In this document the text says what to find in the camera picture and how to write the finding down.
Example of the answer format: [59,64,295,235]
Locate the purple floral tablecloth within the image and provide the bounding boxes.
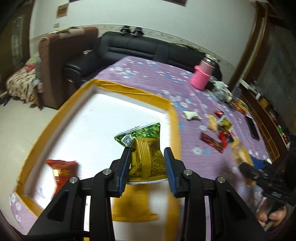
[10,56,268,235]

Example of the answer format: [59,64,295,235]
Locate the white grey cloth pile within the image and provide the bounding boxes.
[208,80,232,103]

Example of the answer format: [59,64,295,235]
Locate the beige cracker packet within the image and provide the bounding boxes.
[207,114,218,133]

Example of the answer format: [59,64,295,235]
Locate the pink sleeved thermos bottle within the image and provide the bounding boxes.
[190,54,217,90]

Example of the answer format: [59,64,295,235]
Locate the plain yellow snack packet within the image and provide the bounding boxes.
[231,139,254,167]

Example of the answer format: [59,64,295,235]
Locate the green yellow snack packet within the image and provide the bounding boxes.
[218,115,233,131]

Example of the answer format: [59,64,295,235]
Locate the dark red foil snack bag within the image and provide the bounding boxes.
[46,159,78,195]

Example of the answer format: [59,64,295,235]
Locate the yellow cardboard box tray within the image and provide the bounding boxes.
[14,78,183,241]

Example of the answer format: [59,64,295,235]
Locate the white red snack packet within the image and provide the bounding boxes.
[200,133,224,153]

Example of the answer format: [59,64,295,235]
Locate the patterned blanket bed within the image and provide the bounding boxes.
[1,52,44,109]

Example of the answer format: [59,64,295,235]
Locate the small red candy packet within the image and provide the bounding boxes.
[214,109,224,118]

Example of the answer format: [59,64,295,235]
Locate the brown armchair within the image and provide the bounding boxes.
[39,27,98,109]

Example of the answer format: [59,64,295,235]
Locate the black smartphone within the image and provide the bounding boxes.
[245,115,260,141]

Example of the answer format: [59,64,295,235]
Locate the red black candy packet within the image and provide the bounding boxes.
[218,130,234,148]

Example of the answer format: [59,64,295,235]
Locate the person's right hand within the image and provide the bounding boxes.
[255,201,287,227]

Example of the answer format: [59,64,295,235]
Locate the pale green candy packet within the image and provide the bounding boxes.
[183,111,202,121]

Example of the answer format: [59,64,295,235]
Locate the black leather sofa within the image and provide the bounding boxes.
[63,31,223,86]

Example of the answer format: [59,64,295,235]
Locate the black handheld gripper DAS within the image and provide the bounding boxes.
[239,160,295,206]

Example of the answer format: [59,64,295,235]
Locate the wooden cabinet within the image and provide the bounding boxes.
[238,79,295,164]

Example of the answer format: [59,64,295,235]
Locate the large yellow cracker packet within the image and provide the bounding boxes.
[111,184,159,222]

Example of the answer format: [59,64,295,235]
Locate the orange snack boxes stack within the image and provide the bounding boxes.
[231,98,249,115]

